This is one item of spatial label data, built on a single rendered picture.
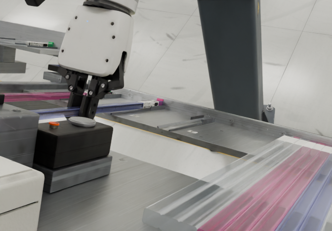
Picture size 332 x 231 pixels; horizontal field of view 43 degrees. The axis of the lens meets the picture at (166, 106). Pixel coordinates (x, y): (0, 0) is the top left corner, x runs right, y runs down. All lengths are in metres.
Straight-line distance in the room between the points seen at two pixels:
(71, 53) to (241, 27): 0.72
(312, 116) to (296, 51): 0.41
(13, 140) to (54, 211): 0.06
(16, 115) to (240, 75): 1.13
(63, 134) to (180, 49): 1.82
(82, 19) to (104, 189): 0.34
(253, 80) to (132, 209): 1.11
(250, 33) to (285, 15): 1.01
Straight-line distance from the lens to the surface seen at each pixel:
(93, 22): 0.63
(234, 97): 1.47
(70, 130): 0.35
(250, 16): 1.24
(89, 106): 0.63
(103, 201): 0.34
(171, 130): 0.64
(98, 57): 0.61
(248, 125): 0.79
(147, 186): 0.38
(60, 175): 0.34
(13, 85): 0.80
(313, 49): 2.07
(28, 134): 0.32
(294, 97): 1.84
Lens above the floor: 1.34
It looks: 46 degrees down
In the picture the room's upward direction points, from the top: 16 degrees counter-clockwise
